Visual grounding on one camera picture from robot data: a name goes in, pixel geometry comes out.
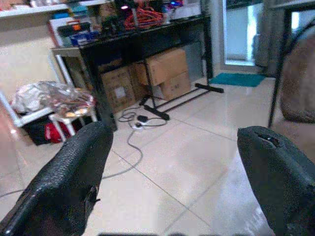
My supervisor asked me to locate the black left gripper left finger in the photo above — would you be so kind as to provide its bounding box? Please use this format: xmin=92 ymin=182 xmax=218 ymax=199
xmin=0 ymin=120 xmax=114 ymax=236

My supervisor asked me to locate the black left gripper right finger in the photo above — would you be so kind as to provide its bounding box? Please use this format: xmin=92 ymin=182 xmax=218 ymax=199
xmin=237 ymin=125 xmax=315 ymax=236

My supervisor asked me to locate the brown fuzzy pillow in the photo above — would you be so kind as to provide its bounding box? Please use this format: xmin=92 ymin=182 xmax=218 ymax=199
xmin=280 ymin=30 xmax=315 ymax=123

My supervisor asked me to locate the teal floor mat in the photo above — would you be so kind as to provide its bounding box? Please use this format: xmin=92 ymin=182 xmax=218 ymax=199
xmin=209 ymin=72 xmax=267 ymax=88

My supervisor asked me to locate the red bag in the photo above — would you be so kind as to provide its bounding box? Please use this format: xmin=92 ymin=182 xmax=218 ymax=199
xmin=44 ymin=121 xmax=72 ymax=144

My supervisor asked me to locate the crumpled silver foil sheet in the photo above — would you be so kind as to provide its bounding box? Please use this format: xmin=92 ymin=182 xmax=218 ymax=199
xmin=11 ymin=81 xmax=95 ymax=118

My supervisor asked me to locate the white power strip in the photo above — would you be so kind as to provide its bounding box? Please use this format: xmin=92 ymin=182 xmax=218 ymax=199
xmin=132 ymin=121 xmax=150 ymax=130

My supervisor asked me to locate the black thin metal stand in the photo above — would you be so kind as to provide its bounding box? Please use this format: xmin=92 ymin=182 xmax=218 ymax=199
xmin=267 ymin=0 xmax=315 ymax=128

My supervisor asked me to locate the cardboard box with white label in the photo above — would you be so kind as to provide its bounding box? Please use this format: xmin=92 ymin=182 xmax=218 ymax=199
xmin=100 ymin=66 xmax=137 ymax=114

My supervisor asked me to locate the small cardboard box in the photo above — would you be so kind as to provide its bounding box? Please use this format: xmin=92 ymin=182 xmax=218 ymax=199
xmin=157 ymin=71 xmax=192 ymax=101

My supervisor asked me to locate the blue plastic bin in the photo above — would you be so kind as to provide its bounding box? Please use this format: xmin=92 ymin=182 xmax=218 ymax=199
xmin=69 ymin=31 xmax=99 ymax=46

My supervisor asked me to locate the glass door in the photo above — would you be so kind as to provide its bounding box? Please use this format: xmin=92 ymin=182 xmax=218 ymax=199
xmin=221 ymin=0 xmax=269 ymax=67

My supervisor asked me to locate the black toolbox with orange latch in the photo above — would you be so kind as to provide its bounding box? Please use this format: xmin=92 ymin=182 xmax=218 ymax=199
xmin=57 ymin=20 xmax=92 ymax=37

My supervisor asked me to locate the large cardboard box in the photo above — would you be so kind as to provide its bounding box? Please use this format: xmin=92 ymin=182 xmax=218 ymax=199
xmin=135 ymin=48 xmax=189 ymax=86

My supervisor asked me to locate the black metal desk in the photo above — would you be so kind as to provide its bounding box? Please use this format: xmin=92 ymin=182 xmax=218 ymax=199
xmin=79 ymin=14 xmax=225 ymax=131

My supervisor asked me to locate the white frame rack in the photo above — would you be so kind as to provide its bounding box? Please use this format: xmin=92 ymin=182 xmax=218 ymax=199
xmin=0 ymin=89 xmax=98 ymax=143

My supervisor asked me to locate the white wall shelf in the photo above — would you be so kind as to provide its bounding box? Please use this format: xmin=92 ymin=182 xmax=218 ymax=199
xmin=0 ymin=0 xmax=116 ymax=18

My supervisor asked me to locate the orange coiled cable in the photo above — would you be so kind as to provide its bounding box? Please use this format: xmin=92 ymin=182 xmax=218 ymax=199
xmin=123 ymin=6 xmax=165 ymax=30

